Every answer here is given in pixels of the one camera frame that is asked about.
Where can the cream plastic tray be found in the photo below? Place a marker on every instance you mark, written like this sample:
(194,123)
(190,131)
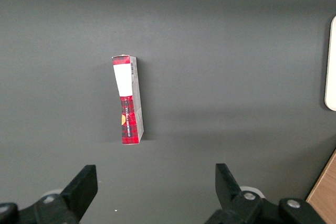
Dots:
(331,64)

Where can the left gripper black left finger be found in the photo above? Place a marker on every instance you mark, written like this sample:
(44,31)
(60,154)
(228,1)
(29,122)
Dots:
(78,190)

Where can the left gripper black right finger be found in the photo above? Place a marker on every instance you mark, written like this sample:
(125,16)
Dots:
(231,195)

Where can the red plaid cardboard box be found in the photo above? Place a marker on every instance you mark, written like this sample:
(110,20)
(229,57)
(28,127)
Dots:
(128,103)

